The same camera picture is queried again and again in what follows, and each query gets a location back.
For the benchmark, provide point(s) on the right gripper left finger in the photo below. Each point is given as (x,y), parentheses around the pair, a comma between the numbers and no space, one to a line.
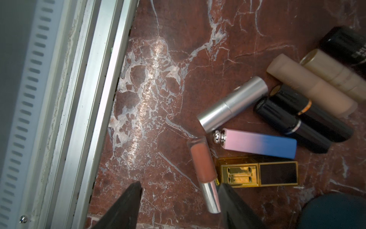
(123,214)

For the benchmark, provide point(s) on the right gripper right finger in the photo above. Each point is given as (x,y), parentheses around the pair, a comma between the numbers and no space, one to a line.
(235,212)

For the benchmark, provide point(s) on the clear red lip gloss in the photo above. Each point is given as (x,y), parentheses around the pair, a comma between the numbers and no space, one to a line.
(205,172)

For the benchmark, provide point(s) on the teal plastic storage box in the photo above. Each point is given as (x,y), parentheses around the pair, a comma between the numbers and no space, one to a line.
(334,211)

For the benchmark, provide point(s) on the silver lipstick tube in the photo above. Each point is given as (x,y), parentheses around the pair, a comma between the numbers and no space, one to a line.
(233,104)

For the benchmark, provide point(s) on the gold black square lipstick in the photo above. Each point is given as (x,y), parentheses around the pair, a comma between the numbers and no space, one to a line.
(256,171)

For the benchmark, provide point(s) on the pink blue gradient lipstick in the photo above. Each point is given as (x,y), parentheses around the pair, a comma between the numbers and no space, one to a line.
(254,143)

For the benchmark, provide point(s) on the black lipstick silver band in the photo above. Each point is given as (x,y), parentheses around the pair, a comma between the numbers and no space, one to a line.
(291,126)

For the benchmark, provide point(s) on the black lipstick gold band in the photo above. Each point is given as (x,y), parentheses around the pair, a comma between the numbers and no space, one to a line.
(320,120)

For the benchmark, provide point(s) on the tan matte lipstick tube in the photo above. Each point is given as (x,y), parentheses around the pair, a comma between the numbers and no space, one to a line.
(313,87)

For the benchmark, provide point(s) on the beige gold lipstick tube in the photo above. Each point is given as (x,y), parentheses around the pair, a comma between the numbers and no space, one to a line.
(336,74)

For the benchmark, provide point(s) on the black lipstick tube leftmost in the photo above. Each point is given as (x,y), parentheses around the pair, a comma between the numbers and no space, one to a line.
(347,46)

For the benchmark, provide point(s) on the aluminium front rail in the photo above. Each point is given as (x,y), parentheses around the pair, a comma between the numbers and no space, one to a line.
(60,65)

